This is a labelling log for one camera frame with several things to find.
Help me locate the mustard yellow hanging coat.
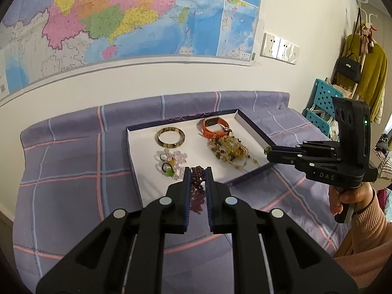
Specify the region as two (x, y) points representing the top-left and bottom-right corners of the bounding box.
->
(336, 34), (388, 124)

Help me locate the white wall socket panel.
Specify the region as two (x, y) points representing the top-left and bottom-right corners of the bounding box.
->
(260, 33), (300, 65)

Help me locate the dark red beaded necklace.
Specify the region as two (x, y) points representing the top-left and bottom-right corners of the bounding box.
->
(188, 164), (208, 216)

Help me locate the pink crystal bead bracelet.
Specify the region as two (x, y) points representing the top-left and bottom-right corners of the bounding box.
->
(154, 148), (188, 181)

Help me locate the pink sweater right forearm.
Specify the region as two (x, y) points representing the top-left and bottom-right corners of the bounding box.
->
(333, 191), (391, 291)

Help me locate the teal plastic stool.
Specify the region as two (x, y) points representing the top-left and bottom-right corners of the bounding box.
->
(302, 78), (343, 137)

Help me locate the person's right hand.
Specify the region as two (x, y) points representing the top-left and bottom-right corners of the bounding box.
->
(329, 183), (374, 215)

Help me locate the colourful wall map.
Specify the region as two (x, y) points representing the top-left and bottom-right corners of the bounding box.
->
(1, 0), (262, 101)

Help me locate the orange smart watch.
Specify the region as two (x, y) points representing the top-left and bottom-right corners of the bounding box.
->
(201, 116), (231, 139)

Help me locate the purple plaid bed sheet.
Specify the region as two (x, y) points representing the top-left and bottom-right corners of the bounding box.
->
(13, 91), (349, 293)

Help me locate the yellow amber bead necklace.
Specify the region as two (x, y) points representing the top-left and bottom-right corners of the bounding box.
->
(207, 135), (260, 170)

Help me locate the tortoiseshell bangle bracelet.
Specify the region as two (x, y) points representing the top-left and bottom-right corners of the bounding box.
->
(155, 126), (187, 149)

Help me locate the dark blue jewelry box tray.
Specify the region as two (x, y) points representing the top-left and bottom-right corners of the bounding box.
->
(126, 109), (274, 206)

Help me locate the black handbag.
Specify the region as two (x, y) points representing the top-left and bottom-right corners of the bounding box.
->
(336, 9), (362, 83)

